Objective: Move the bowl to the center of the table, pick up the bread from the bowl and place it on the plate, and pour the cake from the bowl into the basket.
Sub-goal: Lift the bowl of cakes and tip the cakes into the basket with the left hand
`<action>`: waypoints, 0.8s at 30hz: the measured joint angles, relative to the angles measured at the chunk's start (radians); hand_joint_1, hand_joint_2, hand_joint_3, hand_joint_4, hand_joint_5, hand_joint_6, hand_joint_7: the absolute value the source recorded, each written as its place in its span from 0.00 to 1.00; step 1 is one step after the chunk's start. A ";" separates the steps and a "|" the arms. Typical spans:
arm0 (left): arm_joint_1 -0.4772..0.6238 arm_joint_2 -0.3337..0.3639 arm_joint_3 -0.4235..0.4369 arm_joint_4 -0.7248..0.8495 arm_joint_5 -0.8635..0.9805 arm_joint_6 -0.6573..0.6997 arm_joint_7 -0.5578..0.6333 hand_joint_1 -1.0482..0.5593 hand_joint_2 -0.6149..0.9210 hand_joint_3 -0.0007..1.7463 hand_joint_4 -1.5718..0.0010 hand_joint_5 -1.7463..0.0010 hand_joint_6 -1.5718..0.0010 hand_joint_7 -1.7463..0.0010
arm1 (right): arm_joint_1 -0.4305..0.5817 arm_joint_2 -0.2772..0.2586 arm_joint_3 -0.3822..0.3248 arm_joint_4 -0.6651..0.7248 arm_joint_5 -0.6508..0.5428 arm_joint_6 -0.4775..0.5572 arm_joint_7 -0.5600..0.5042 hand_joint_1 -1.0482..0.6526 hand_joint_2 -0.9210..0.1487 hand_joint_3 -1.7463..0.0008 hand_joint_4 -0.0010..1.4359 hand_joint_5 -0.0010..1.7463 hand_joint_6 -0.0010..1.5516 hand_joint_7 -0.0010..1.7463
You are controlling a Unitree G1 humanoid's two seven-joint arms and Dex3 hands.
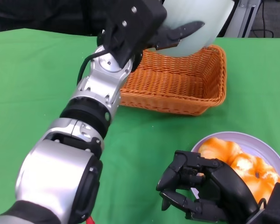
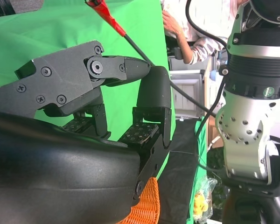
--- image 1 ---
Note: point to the orange striped bread roll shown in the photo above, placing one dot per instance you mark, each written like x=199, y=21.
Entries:
x=259, y=172
x=219, y=148

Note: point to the black cloth backdrop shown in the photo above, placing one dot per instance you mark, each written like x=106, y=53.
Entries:
x=49, y=14

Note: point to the green tablecloth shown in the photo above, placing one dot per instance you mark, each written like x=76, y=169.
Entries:
x=25, y=70

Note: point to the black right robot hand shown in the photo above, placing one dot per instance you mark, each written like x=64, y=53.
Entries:
x=224, y=186

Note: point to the white round plate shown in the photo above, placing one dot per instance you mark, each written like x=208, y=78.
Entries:
x=259, y=142

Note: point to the silver metal frame stand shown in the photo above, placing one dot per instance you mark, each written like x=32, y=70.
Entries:
x=245, y=16

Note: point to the pale grey round bowl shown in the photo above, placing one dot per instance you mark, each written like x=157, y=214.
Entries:
x=200, y=11

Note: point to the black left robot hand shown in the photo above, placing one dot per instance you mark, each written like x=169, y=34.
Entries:
x=172, y=35

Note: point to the orange wicker basket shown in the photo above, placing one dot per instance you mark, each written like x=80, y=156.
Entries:
x=177, y=84

